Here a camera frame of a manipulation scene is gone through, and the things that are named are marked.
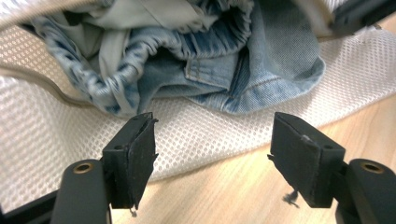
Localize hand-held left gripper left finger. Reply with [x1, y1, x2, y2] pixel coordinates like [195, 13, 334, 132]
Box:
[102, 111, 160, 210]

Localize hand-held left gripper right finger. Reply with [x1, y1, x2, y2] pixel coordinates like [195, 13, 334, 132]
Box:
[268, 111, 347, 209]

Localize white mesh laundry bag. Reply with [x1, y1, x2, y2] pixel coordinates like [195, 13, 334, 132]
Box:
[0, 0, 396, 216]

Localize light blue denim shorts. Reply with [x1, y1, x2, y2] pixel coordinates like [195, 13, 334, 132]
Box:
[31, 0, 327, 118]

